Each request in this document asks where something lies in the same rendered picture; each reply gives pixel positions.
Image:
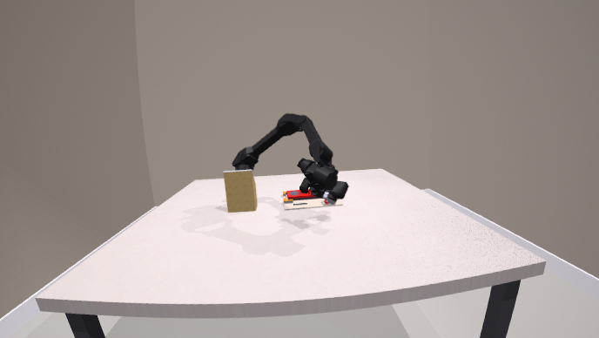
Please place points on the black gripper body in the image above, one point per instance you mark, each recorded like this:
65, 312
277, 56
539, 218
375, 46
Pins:
338, 192

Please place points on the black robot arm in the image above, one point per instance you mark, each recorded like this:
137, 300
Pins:
323, 173

